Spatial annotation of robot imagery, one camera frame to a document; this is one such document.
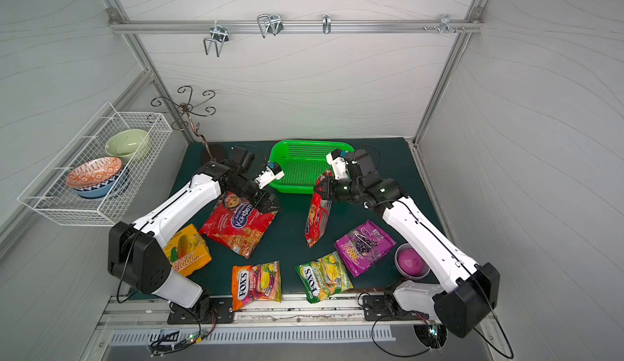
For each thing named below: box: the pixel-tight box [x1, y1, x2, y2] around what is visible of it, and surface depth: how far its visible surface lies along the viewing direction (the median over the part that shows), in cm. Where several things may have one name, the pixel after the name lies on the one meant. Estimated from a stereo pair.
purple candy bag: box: [333, 219, 397, 278], surface depth 83 cm
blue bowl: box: [73, 167, 130, 200], surface depth 58 cm
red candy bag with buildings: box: [199, 191, 279, 259], surface depth 90 cm
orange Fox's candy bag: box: [231, 260, 282, 312], surface depth 78 cm
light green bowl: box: [104, 128, 148, 164], surface depth 73 cm
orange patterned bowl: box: [65, 156, 123, 188], surface depth 64 cm
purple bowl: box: [394, 243, 431, 280], surface depth 79 cm
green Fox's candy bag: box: [294, 250, 354, 305], surface depth 80 cm
